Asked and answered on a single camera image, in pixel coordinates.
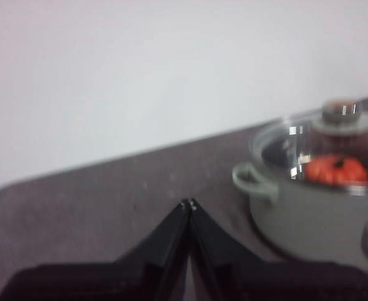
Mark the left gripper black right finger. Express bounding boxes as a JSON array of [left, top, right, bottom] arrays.
[[188, 197, 368, 301]]

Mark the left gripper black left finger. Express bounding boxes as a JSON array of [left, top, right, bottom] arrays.
[[0, 197, 191, 301]]

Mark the orange toy pumpkin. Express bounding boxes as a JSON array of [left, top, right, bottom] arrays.
[[304, 153, 368, 186]]

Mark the glass lid with green knob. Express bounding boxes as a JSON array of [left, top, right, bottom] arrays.
[[249, 97, 368, 196]]

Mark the green electric cooking pot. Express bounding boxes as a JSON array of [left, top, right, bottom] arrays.
[[232, 125, 368, 273]]

